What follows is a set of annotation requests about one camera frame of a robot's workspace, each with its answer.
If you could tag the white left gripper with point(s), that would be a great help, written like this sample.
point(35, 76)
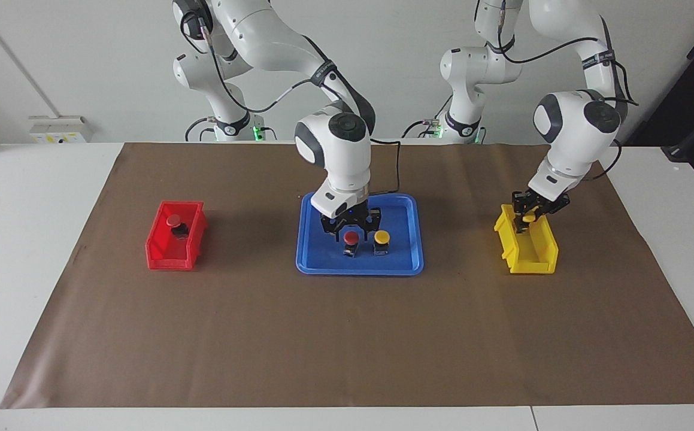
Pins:
point(553, 187)

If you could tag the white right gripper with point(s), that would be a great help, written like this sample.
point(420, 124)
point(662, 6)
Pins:
point(341, 200)

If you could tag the red push button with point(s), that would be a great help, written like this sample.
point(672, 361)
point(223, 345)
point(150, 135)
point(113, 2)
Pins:
point(173, 220)
point(351, 237)

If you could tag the yellow push button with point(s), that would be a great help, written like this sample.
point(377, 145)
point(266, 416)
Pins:
point(527, 219)
point(381, 237)

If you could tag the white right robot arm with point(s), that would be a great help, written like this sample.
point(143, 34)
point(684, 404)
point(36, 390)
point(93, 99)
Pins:
point(341, 155)

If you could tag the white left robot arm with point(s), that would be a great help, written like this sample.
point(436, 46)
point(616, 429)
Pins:
point(574, 126)

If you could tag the blue plastic tray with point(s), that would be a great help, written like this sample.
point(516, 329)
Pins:
point(323, 263)

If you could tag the yellow plastic storage bin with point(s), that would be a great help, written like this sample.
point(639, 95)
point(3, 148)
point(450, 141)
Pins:
point(532, 257)

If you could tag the brown paper table mat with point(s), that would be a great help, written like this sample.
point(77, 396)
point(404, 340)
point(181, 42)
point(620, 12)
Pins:
point(346, 341)

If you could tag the red plastic storage bin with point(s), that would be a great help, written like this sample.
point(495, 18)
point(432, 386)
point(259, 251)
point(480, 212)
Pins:
point(167, 257)

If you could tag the white wall socket box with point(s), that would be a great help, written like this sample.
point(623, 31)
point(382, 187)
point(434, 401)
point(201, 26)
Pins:
point(59, 130)

